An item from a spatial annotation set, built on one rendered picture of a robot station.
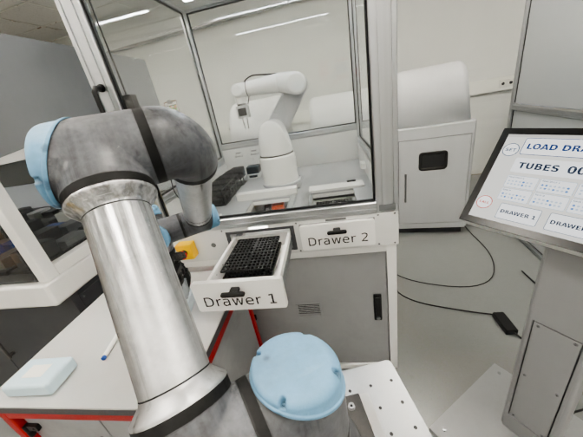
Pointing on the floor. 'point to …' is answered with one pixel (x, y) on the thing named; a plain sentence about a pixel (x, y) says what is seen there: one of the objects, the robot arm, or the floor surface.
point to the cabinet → (337, 302)
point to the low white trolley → (117, 373)
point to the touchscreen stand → (533, 367)
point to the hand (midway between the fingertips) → (185, 295)
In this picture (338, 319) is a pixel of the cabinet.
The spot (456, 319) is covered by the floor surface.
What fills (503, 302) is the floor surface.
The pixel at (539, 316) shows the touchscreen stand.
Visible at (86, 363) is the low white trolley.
